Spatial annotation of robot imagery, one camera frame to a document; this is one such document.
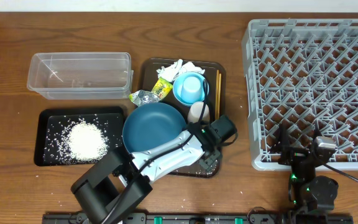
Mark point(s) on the grey dishwasher rack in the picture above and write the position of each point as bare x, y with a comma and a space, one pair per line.
302, 74

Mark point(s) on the clear plastic bin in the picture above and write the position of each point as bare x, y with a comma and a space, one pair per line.
81, 75

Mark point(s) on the right wooden chopstick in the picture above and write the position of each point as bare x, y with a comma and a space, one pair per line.
219, 93

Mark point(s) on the dark blue plate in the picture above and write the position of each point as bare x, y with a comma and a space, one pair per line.
151, 125

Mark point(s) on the brown serving tray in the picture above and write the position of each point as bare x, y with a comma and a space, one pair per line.
149, 77

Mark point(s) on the black waste tray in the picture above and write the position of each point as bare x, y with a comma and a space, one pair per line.
112, 115

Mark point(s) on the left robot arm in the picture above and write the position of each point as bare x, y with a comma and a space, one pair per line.
118, 182

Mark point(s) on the crumpled white tissue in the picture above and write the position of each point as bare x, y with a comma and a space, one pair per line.
178, 68

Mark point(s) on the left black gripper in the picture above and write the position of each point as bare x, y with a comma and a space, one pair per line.
212, 165

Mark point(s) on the wooden chopstick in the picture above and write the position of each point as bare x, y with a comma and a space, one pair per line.
216, 96
219, 93

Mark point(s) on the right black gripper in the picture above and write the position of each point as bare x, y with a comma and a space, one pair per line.
294, 154

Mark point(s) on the light blue bowl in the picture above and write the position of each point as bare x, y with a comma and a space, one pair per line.
177, 85

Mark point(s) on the left wooden chopstick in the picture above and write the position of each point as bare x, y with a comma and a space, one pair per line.
216, 96

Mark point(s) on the white rice pile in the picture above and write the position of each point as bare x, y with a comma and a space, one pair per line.
75, 139

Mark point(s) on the yellow foil snack wrapper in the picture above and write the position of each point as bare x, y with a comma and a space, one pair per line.
160, 90

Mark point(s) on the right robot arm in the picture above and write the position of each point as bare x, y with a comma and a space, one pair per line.
312, 195

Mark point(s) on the light blue cup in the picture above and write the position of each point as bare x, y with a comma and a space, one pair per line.
191, 90

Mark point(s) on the white cup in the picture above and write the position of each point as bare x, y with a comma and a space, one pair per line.
195, 111

